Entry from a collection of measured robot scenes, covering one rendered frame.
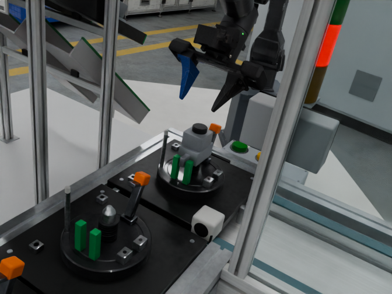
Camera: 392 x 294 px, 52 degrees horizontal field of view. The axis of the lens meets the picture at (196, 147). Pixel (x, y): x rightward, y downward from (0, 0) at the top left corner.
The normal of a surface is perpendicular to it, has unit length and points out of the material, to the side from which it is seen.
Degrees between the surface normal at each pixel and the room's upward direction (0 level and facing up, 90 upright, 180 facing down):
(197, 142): 90
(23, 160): 0
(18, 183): 0
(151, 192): 0
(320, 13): 90
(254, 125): 90
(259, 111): 90
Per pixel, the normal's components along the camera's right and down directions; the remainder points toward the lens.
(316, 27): -0.50, 0.36
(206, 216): 0.16, -0.86
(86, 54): 0.75, 0.43
